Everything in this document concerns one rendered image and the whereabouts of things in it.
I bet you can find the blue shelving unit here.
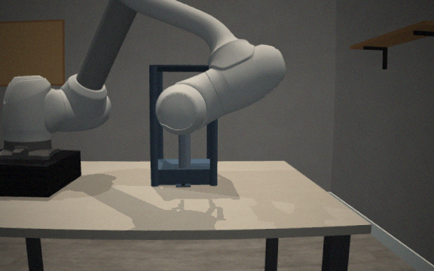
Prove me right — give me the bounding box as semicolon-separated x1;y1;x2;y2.
149;65;218;187

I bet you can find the grey bottle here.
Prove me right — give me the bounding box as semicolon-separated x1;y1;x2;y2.
179;134;191;169

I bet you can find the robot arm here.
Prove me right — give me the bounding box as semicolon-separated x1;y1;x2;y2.
0;0;286;160

